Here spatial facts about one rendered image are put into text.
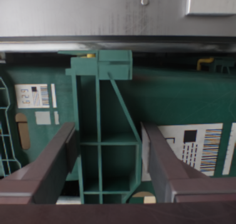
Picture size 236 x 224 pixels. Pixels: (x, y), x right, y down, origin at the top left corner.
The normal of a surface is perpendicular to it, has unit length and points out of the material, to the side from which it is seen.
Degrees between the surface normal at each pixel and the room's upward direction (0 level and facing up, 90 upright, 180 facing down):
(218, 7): 90
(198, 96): 97
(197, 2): 90
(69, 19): 90
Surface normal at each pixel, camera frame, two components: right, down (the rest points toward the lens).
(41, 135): 0.06, 0.26
